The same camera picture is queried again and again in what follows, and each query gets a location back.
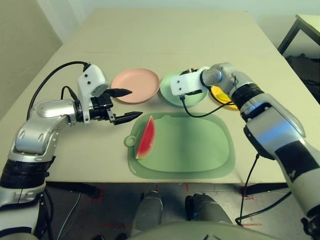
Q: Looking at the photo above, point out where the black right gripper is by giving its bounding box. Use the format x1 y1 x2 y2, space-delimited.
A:
179 67 201 76

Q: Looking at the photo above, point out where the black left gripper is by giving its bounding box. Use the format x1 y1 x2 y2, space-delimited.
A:
90 88 144 126

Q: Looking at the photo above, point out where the red watermelon slice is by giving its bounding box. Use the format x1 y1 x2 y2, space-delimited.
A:
135 115 156 160

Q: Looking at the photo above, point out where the pink plastic plate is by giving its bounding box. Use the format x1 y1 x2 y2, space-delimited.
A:
110 68 161 105

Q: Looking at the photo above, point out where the mint green plastic plate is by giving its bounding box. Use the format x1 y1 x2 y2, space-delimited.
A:
159 70 209 108

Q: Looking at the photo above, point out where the yellow plastic plate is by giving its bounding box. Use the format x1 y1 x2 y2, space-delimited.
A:
209 84 240 111

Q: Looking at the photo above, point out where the green silicone placemat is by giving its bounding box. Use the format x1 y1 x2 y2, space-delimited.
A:
124 112 237 179

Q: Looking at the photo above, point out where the black metal table leg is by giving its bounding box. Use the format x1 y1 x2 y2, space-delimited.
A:
46 182 100 201
241 183 291 196

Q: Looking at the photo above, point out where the red tape foot marking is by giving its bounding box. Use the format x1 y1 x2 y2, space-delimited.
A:
239 187 255 202
86 188 105 205

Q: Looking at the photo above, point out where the black-framed side table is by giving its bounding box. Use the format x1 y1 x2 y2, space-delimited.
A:
277 14 320 55

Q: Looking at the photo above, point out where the grey robot right leg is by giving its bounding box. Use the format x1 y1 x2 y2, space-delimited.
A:
184 192 233 225

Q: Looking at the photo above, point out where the grey robot torso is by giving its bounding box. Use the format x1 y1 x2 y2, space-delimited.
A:
127 221 283 240

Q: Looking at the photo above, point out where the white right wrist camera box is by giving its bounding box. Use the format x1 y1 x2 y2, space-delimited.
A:
170 66 211 97

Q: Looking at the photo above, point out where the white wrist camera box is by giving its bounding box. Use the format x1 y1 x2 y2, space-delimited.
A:
170 66 211 97
76 64 110 125

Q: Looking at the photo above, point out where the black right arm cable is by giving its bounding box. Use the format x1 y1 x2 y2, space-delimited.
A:
179 93 292 226

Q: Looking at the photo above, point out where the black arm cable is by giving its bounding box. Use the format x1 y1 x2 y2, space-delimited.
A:
26 60 91 120
179 93 292 226

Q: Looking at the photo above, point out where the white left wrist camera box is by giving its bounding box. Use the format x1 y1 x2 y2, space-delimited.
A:
76 64 110 125

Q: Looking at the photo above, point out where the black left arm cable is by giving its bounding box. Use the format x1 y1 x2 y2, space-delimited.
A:
26 60 91 120

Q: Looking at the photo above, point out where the white floor cable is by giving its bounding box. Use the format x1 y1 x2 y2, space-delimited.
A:
58 192 85 237

